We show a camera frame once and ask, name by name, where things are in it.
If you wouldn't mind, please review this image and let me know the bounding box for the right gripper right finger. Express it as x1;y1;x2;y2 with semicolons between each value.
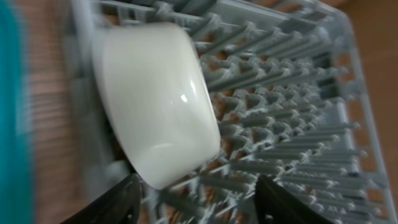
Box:
254;175;333;224

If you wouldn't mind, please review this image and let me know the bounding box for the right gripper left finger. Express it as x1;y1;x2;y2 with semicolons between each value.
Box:
60;174;141;224

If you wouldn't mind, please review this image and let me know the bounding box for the grey-white bowl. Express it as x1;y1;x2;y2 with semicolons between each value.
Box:
92;22;221;189

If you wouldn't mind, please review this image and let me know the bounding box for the grey dishwasher rack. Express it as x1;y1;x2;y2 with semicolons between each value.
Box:
64;1;397;223

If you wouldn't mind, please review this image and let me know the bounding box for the teal serving tray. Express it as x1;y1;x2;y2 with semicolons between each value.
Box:
1;1;35;224

